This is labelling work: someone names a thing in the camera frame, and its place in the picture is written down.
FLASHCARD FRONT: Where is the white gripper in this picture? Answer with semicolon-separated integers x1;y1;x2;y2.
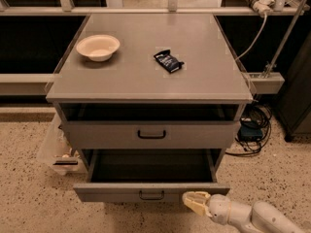
182;191;231;225

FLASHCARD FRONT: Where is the grey drawer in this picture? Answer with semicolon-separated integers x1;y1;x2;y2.
74;149;229;203
62;121;240;150

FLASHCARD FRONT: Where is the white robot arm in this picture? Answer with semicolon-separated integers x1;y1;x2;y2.
182;191;305;233

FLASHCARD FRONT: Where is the grey drawer cabinet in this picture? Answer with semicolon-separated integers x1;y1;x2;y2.
45;13;254;180

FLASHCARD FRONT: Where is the dark cabinet at right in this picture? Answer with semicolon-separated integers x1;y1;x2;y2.
276;32;311;142

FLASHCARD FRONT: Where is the dark blue snack packet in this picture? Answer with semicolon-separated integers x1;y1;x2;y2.
154;50;184;73

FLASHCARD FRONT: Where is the clear plastic bin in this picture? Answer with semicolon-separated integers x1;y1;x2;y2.
37;115;86;175

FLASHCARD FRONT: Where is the white paper bowl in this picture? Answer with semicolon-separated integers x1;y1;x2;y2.
76;35;121;62

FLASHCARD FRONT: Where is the white power strip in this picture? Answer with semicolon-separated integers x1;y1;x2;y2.
246;0;274;17

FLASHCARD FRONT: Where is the metal diagonal rod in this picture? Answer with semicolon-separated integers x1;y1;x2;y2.
260;0;307;78

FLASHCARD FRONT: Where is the blue box with cables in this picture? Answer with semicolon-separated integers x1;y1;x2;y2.
226;104;272;157

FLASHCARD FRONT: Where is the white power cable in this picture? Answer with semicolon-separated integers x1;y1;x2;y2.
234;11;268;62

